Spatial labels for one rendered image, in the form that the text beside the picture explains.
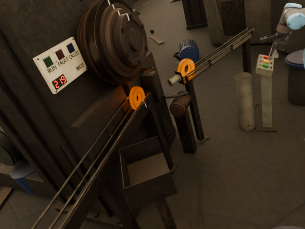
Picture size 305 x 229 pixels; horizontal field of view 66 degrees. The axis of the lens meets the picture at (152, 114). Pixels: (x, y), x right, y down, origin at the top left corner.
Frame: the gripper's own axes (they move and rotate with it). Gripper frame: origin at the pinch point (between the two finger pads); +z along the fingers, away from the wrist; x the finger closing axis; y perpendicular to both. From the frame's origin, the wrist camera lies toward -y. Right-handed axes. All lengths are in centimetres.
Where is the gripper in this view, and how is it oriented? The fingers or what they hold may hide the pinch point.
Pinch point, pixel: (268, 58)
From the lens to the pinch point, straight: 190.1
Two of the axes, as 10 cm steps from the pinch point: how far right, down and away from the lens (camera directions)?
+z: -0.4, 7.6, 6.5
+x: 3.9, -5.9, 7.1
